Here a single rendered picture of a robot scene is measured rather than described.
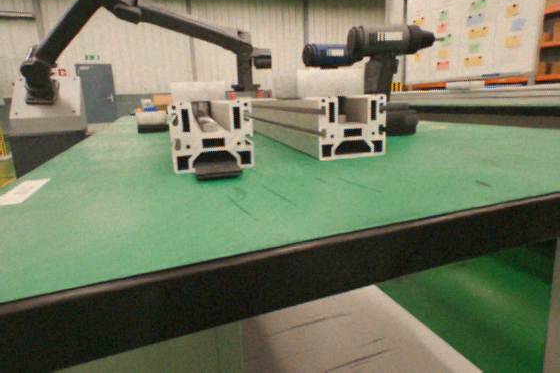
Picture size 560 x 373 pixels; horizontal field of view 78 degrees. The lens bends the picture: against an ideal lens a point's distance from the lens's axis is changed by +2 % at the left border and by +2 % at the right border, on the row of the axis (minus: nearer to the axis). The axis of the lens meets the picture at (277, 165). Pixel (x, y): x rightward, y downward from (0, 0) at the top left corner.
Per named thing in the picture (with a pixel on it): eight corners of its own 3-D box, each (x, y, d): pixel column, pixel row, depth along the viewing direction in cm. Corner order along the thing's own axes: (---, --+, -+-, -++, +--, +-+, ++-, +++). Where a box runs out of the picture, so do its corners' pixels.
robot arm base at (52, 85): (32, 80, 126) (24, 104, 120) (24, 62, 120) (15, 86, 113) (60, 82, 129) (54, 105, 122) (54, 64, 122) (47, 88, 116)
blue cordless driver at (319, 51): (301, 128, 96) (299, 45, 91) (360, 123, 103) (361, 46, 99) (314, 130, 89) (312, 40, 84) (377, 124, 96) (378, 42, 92)
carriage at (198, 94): (175, 113, 86) (172, 85, 85) (219, 111, 89) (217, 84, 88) (173, 116, 71) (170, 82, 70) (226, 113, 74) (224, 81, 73)
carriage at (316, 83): (272, 113, 67) (271, 77, 66) (325, 110, 70) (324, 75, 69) (298, 116, 52) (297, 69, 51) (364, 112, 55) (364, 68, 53)
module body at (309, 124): (236, 124, 123) (234, 99, 121) (263, 122, 125) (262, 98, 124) (319, 160, 47) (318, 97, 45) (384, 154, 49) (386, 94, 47)
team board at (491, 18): (388, 163, 431) (393, -6, 393) (420, 159, 448) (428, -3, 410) (505, 191, 293) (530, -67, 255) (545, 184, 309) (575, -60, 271)
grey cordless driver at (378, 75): (344, 134, 76) (344, 29, 72) (428, 129, 78) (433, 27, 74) (356, 138, 69) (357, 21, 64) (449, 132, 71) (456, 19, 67)
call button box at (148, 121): (141, 131, 108) (138, 110, 106) (173, 129, 110) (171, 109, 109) (137, 133, 100) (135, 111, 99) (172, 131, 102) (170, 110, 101)
